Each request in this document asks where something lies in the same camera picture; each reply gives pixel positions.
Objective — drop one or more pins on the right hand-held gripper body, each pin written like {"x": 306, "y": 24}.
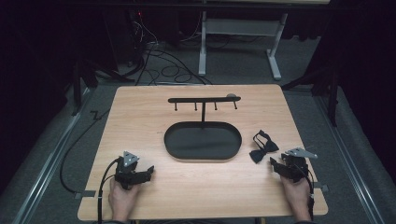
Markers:
{"x": 297, "y": 163}

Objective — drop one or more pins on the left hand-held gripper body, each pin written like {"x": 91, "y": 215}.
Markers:
{"x": 126, "y": 170}

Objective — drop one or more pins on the black bow tie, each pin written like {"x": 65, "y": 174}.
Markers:
{"x": 263, "y": 147}

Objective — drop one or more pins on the black hook rack with tray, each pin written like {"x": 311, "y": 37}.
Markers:
{"x": 202, "y": 141}

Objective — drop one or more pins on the person's right hand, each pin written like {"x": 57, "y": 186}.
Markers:
{"x": 295, "y": 196}

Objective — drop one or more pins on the person's left hand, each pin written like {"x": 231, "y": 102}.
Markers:
{"x": 122, "y": 199}

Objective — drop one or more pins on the black tripod stand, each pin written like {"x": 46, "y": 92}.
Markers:
{"x": 327, "y": 84}
{"x": 81, "y": 77}

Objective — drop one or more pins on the grey metal floor rail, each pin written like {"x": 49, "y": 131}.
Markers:
{"x": 49, "y": 161}
{"x": 348, "y": 161}

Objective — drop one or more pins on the grey metal desk frame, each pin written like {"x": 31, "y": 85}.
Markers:
{"x": 243, "y": 27}

